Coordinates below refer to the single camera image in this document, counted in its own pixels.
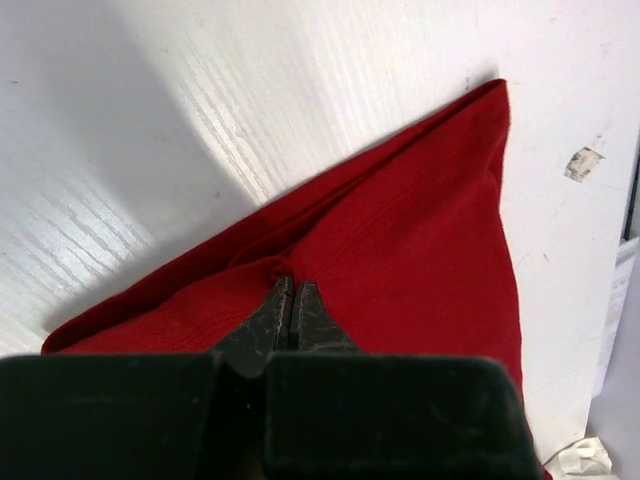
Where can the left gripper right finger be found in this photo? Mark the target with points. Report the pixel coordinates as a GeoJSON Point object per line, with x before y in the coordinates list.
{"type": "Point", "coordinates": [335, 412]}

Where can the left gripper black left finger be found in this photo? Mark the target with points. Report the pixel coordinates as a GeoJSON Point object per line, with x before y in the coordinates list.
{"type": "Point", "coordinates": [127, 416]}

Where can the white t shirt in basket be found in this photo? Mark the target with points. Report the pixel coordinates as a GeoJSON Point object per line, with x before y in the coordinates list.
{"type": "Point", "coordinates": [586, 459]}

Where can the red t shirt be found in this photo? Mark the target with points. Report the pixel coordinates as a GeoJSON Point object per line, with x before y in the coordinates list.
{"type": "Point", "coordinates": [405, 243]}

